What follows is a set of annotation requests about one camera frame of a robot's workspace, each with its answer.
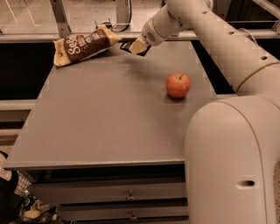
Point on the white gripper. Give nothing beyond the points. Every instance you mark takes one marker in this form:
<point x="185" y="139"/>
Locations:
<point x="152" y="35"/>

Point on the black rxbar chocolate bar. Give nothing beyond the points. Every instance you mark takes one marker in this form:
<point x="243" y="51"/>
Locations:
<point x="125" y="46"/>

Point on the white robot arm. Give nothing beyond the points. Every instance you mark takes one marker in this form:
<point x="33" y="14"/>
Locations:
<point x="232" y="146"/>

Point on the brown chip bag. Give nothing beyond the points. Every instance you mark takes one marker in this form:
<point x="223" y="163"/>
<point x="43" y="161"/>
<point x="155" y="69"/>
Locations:
<point x="77" y="48"/>

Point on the red apple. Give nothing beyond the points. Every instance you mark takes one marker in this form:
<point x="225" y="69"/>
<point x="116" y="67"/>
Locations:
<point x="177" y="85"/>

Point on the grey metal railing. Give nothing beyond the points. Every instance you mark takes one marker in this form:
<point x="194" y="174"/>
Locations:
<point x="30" y="22"/>

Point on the grey top drawer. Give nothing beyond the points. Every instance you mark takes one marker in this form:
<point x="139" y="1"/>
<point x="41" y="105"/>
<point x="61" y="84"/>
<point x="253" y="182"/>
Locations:
<point x="109" y="190"/>

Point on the grey drawer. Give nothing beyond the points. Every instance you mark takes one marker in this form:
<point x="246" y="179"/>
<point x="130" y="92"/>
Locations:
<point x="121" y="212"/>
<point x="109" y="190"/>

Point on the metal top drawer knob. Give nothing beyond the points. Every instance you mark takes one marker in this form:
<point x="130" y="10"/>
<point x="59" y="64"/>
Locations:
<point x="130" y="197"/>

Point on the metal drawer knob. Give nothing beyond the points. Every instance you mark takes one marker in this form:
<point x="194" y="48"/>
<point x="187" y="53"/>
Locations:
<point x="130" y="197"/>
<point x="133" y="217"/>

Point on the grey lower drawer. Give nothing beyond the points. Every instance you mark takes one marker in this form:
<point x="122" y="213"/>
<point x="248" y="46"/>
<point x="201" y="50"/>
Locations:
<point x="121" y="212"/>

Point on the metal lower drawer knob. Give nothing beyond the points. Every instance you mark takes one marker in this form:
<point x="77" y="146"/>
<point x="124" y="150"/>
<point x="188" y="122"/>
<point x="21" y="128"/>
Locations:
<point x="133" y="217"/>

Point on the clutter pile on floor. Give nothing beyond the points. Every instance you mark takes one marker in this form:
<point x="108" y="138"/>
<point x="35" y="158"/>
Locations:
<point x="17" y="206"/>

